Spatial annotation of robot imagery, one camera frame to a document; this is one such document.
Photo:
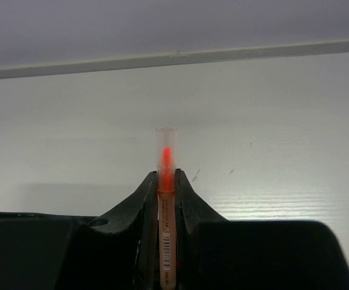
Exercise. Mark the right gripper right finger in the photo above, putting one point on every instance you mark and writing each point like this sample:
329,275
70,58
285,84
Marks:
215,253

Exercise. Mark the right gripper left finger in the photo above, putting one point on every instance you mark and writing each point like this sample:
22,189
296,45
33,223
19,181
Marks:
115,250

